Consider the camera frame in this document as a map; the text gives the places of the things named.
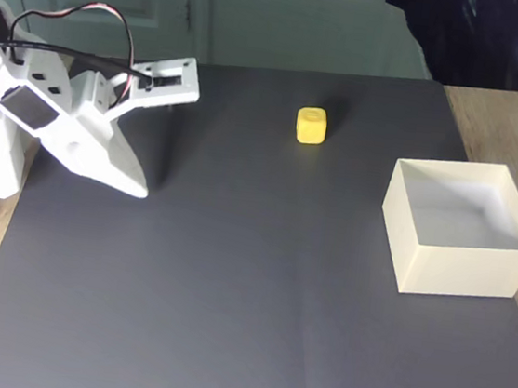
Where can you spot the white gripper camera mount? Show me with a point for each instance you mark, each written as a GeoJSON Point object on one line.
{"type": "Point", "coordinates": [188, 92]}

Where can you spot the dark metal door hinge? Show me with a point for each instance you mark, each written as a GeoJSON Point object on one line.
{"type": "Point", "coordinates": [187, 12]}

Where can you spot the dark grey table mat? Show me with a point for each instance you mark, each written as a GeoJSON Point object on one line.
{"type": "Point", "coordinates": [231, 270]}

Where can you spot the yellow cube block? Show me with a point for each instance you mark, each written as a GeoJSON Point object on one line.
{"type": "Point", "coordinates": [311, 127]}

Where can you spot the white open cardboard box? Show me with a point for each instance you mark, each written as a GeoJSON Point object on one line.
{"type": "Point", "coordinates": [461, 271]}

